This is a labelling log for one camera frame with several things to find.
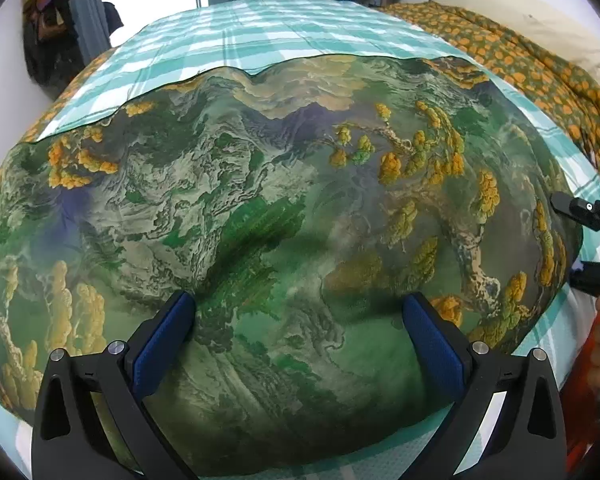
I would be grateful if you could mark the person's orange clothing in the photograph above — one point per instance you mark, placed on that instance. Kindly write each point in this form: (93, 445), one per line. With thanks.
(582, 410)

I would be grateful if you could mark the teal checked bed sheet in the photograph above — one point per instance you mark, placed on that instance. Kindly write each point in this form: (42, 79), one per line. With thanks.
(280, 25)

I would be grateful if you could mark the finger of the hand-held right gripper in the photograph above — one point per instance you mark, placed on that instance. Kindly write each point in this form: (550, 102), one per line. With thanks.
(587, 207)
(597, 277)

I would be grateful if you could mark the black hanging garment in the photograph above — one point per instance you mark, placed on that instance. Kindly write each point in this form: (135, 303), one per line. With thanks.
(112, 22)

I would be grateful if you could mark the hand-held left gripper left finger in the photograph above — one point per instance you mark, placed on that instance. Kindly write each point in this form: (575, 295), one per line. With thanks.
(164, 342)

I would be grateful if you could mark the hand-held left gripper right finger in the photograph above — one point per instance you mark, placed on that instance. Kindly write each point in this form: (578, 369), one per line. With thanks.
(434, 344)

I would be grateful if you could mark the green landscape printed garment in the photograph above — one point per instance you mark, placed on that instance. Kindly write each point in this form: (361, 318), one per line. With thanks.
(260, 230)

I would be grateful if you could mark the orange floral blanket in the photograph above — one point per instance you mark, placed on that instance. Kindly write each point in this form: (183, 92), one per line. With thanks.
(520, 60)

